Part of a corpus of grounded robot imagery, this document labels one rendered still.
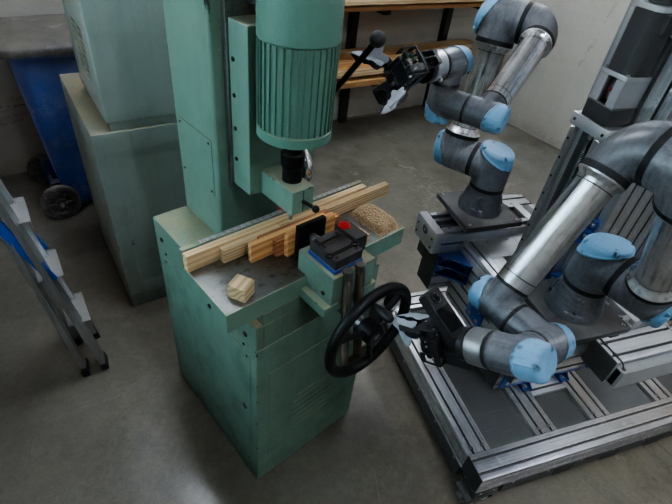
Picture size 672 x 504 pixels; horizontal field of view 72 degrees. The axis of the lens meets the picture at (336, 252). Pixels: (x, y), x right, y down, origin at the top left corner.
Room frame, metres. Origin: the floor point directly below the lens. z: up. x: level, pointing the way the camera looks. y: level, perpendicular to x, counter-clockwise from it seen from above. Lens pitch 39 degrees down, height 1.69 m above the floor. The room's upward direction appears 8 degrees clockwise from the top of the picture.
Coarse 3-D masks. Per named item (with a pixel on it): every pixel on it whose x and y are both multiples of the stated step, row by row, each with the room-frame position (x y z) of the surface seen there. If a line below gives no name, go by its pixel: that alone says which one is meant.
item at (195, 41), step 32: (192, 0) 1.11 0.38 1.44; (192, 32) 1.12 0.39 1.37; (192, 64) 1.13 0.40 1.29; (192, 96) 1.14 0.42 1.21; (224, 96) 1.09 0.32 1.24; (192, 128) 1.14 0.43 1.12; (224, 128) 1.09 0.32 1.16; (192, 160) 1.16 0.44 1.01; (224, 160) 1.08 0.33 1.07; (192, 192) 1.18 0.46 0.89; (224, 192) 1.08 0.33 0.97; (224, 224) 1.07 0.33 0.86
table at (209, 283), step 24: (384, 240) 1.06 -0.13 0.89; (216, 264) 0.86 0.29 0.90; (240, 264) 0.87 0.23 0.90; (264, 264) 0.88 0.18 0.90; (288, 264) 0.89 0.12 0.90; (192, 288) 0.80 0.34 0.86; (216, 288) 0.77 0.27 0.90; (264, 288) 0.79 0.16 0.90; (288, 288) 0.82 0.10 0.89; (216, 312) 0.72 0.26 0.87; (240, 312) 0.72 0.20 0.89; (264, 312) 0.76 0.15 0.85
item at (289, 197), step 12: (276, 168) 1.07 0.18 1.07; (264, 180) 1.04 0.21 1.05; (276, 180) 1.01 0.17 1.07; (264, 192) 1.04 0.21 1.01; (276, 192) 1.01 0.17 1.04; (288, 192) 0.97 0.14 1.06; (300, 192) 0.98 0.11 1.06; (312, 192) 1.01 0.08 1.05; (288, 204) 0.97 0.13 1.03; (300, 204) 0.98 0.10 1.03; (312, 204) 1.01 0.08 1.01
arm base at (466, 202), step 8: (472, 184) 1.41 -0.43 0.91; (464, 192) 1.43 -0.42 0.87; (472, 192) 1.40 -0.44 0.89; (480, 192) 1.38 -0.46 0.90; (488, 192) 1.37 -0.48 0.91; (496, 192) 1.37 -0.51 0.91; (464, 200) 1.40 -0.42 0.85; (472, 200) 1.38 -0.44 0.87; (480, 200) 1.37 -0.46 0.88; (488, 200) 1.37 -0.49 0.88; (496, 200) 1.38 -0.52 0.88; (464, 208) 1.38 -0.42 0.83; (472, 208) 1.37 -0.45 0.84; (480, 208) 1.36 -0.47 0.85; (488, 208) 1.36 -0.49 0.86; (496, 208) 1.37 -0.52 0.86; (480, 216) 1.35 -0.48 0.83; (488, 216) 1.35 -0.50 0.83; (496, 216) 1.37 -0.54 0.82
